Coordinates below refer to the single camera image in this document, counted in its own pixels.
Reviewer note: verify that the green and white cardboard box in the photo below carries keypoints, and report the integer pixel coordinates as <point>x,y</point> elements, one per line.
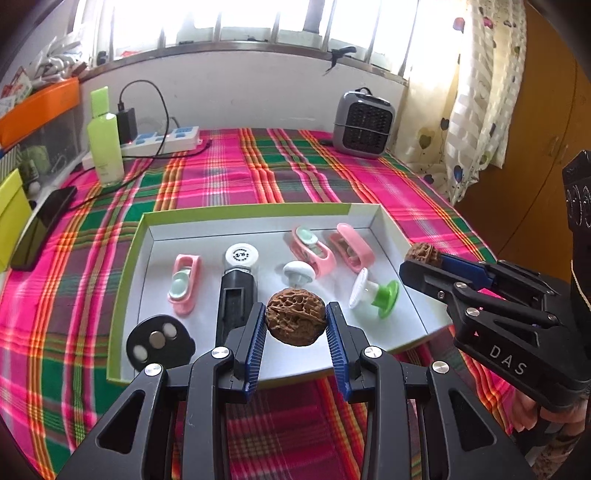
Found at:
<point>207,240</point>

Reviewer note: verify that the black rectangular device clear cap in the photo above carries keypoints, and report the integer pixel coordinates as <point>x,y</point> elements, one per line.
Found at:
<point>235,300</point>

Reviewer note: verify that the patterned sheer curtain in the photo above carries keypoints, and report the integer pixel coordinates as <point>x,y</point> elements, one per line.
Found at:
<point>475,101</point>

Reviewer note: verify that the barred window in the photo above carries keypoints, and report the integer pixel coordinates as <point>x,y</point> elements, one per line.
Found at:
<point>231,18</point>

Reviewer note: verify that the small white jar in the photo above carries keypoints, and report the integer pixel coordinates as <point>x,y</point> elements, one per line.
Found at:
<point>242,254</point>

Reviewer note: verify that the clear bin with orange lid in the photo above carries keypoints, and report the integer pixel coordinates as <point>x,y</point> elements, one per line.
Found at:
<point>37,106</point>

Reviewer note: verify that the white power strip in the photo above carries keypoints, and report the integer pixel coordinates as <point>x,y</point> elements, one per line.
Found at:
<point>152,141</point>

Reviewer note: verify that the black window clip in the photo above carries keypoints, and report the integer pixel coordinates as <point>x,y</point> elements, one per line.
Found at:
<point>339,53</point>

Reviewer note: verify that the pink clip with mint pad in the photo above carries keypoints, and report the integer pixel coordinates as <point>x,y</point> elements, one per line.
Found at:
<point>184,284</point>
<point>309,251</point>
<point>353,244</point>

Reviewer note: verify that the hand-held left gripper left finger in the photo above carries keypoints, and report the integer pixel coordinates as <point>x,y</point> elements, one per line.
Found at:
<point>256,350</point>

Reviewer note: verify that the black smartphone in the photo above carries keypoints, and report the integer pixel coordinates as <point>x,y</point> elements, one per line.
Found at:
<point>41,230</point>

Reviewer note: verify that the grey space heater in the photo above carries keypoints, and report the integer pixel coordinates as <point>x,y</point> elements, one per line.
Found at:
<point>364,124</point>

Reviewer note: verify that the brown walnut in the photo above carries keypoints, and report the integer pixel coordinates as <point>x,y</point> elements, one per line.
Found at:
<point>422,254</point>
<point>295,318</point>

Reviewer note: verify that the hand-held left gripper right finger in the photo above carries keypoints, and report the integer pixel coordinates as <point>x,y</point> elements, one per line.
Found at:
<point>337,355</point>

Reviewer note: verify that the white and green spool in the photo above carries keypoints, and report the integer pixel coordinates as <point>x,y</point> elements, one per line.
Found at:
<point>374,290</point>

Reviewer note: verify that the person's right hand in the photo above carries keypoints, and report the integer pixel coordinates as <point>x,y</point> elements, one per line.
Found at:
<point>524,408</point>

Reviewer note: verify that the yellow-green lidded box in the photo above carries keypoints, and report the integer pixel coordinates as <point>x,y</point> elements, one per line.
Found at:
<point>9,217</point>

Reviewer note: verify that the light green bottle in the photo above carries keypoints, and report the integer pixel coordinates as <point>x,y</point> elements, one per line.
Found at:
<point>107,143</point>

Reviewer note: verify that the black charger plug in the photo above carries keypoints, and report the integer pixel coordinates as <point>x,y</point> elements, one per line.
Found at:
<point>127,124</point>

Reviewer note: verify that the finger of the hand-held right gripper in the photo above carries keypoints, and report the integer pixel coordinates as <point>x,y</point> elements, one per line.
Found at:
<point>425,277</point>
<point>466,270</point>

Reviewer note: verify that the wooden wardrobe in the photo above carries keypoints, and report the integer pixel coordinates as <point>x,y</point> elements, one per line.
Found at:
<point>540,138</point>

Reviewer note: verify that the black round three-disc case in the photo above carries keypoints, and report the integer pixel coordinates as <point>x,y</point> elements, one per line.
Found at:
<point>182,346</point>

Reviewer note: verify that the pink green plaid cloth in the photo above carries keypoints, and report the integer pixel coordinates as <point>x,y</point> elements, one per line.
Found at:
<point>277,175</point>

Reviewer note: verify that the white mushroom-shaped knob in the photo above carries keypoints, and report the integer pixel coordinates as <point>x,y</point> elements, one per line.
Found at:
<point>298,271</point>

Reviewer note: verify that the pile of assorted packets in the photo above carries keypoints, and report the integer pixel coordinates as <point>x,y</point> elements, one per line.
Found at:
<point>51,60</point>

